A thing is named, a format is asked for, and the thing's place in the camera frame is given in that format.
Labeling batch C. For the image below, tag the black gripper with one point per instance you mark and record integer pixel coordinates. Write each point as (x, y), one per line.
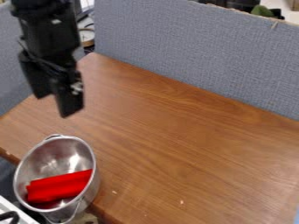
(50, 41)

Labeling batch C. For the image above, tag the stainless steel pot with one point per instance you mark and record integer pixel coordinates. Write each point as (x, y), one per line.
(58, 155)

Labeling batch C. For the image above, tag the red plastic block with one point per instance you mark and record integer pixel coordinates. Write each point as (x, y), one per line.
(58, 187)

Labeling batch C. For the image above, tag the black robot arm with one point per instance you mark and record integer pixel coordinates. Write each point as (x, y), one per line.
(40, 5)

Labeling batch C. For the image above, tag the green object behind partition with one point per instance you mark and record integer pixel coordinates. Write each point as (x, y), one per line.
(261, 10)

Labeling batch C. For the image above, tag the round wooden clock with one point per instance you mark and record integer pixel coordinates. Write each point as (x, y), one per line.
(87, 36)

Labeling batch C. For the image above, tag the white grey equipment corner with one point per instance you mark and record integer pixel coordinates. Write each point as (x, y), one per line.
(11, 215)

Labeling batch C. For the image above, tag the grey fabric partition panel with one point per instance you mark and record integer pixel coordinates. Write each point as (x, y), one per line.
(235, 54)

